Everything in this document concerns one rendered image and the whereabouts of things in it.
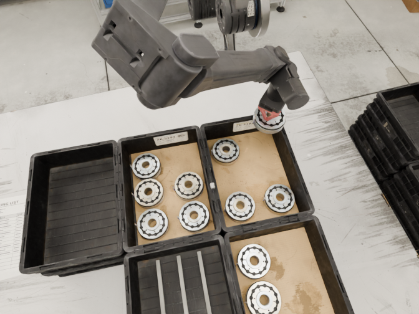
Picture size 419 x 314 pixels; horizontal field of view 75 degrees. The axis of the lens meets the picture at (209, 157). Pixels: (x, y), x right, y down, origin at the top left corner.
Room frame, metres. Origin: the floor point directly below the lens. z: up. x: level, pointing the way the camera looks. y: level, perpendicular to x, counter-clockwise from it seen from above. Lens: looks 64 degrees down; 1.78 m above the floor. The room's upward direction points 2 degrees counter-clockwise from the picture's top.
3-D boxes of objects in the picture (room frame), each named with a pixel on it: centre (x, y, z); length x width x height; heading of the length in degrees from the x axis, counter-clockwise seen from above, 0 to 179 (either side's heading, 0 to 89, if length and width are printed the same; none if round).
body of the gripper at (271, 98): (0.51, -0.20, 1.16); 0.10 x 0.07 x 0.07; 147
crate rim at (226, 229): (0.38, -0.15, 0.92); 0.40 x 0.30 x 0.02; 10
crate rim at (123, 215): (0.33, 0.15, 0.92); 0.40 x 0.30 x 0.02; 10
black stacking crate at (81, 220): (0.28, 0.44, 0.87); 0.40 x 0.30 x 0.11; 10
